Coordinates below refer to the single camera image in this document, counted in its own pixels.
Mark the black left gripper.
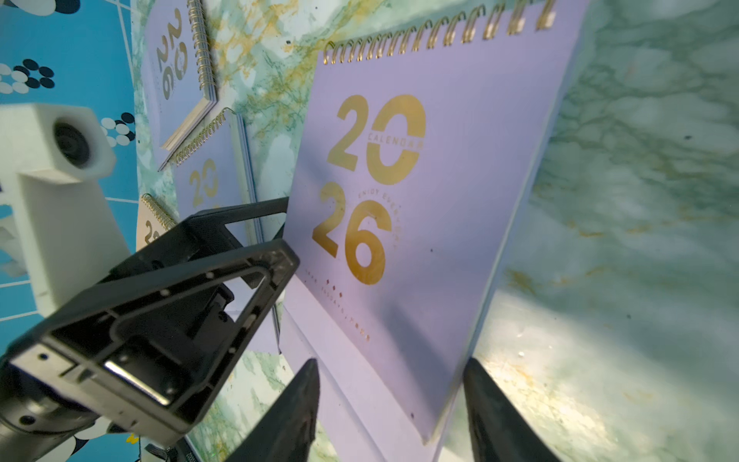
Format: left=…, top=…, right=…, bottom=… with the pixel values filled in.
left=1, top=240, right=299, bottom=461

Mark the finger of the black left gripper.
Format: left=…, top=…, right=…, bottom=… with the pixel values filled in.
left=109, top=198, right=289, bottom=277

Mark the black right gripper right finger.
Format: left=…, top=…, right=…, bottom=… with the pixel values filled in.
left=463, top=358, right=560, bottom=462

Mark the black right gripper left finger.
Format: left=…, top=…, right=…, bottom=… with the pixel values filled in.
left=226, top=358, right=321, bottom=462

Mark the purple calendar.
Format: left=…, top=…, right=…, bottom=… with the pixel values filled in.
left=142, top=0, right=217, bottom=171
left=170, top=108, right=283, bottom=354
left=283, top=1, right=588, bottom=461

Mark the pink calendar left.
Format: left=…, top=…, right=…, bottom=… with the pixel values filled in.
left=136, top=194, right=176, bottom=251

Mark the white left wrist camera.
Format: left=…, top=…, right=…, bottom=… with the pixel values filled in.
left=1, top=103, right=131, bottom=318

